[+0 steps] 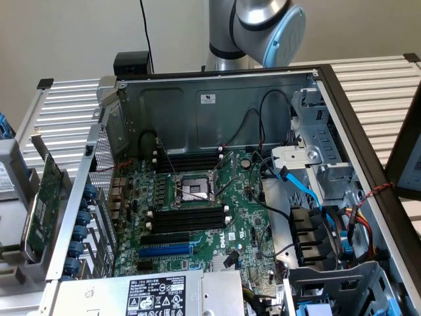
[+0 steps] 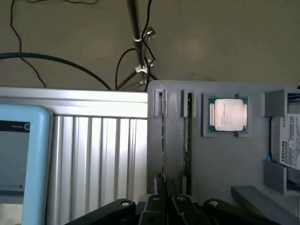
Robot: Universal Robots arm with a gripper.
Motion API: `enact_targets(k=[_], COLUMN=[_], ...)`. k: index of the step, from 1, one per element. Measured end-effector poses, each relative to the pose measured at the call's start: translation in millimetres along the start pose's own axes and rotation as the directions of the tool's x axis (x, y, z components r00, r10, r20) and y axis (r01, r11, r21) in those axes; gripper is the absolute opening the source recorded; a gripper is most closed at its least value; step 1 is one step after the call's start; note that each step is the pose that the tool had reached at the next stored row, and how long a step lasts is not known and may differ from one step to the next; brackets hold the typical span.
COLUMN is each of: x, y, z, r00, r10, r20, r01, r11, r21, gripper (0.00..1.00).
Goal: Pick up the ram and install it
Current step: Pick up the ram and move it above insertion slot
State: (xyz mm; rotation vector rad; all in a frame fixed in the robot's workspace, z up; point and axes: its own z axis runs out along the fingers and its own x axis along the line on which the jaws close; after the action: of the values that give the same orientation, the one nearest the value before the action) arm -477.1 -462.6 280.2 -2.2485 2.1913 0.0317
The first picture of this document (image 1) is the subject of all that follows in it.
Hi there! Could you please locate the metal socket cover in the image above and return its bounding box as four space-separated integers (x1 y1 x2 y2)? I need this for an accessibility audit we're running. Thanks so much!
210 151 237 198

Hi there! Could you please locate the thin metal locking lever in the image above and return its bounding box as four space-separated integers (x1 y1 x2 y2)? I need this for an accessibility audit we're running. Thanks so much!
215 173 243 200
173 186 211 201
156 137 180 177

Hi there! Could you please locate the silver CPU socket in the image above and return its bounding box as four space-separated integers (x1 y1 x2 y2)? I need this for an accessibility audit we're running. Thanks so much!
169 171 224 210

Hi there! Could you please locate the green Dell motherboard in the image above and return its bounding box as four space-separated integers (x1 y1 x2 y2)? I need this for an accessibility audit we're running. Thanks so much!
113 148 284 290

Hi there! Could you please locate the open metal PC case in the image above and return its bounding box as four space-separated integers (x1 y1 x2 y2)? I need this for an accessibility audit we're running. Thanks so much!
45 64 421 316

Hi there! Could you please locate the long black expansion slot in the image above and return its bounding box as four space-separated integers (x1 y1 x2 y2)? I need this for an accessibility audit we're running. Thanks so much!
140 231 191 247

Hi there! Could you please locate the blue expansion slot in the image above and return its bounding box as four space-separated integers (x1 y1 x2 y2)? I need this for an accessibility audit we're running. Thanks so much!
137 245 193 260

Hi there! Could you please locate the small silver heat sink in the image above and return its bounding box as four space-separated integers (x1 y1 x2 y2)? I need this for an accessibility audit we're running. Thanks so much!
211 255 238 271

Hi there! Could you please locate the silver metal disk bay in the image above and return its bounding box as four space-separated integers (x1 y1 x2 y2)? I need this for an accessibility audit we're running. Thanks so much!
271 87 362 211

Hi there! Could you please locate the black plastic fan shroud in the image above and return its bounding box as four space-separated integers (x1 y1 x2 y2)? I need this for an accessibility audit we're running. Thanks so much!
288 205 339 268

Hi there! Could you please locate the black box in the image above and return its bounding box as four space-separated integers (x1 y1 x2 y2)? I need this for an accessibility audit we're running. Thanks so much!
113 51 154 80

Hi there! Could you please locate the blue plastic fan clip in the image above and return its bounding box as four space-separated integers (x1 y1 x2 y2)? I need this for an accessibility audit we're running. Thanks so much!
339 230 355 261

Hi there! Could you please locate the green graphics card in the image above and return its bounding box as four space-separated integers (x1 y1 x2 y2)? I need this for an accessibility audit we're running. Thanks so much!
20 131 66 263

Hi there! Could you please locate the silver power supply with label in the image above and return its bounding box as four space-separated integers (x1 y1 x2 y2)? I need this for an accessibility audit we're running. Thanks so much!
55 269 246 316

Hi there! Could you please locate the grey perforated drive cage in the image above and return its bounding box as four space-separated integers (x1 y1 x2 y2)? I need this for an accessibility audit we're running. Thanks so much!
284 261 401 316

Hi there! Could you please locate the black framed panel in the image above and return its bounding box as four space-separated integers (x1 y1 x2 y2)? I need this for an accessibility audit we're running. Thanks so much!
384 95 421 201

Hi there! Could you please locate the silver disk drive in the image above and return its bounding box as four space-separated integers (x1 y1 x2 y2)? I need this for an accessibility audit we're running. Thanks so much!
0 160 21 201

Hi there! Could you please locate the blue plastic holder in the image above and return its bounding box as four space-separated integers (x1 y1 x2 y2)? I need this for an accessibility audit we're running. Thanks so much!
0 111 16 141

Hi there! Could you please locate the grey parts rack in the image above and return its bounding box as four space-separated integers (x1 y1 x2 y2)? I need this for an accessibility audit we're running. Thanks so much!
0 137 78 297

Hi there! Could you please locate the low looped black wire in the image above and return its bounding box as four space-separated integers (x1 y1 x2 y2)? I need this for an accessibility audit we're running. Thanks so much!
226 108 263 147

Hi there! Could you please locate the thick short black wire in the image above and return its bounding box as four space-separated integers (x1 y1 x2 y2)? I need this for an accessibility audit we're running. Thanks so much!
138 130 159 155

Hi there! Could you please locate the thick long black wire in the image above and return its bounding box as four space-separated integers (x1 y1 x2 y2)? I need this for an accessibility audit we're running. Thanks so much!
248 149 292 221

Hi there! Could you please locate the tall looped black wire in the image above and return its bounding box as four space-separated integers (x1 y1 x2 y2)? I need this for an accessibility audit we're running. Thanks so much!
258 89 295 147

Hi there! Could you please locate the blue SATA wire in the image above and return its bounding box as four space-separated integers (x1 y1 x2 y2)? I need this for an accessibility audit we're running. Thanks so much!
278 166 336 238

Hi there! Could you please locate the red black twisted wire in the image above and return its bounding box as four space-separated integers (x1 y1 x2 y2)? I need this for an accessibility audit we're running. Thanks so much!
357 182 395 211
88 157 136 175

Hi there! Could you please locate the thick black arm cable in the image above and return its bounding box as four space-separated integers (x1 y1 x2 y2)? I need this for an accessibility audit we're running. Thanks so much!
139 0 155 75

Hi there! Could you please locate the yellow red orange wire bundle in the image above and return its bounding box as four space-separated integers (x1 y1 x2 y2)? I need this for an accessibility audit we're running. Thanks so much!
343 203 378 261

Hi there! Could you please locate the blue plastic drive rail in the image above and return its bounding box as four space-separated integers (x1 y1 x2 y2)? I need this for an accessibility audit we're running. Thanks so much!
383 289 402 316
297 302 333 316

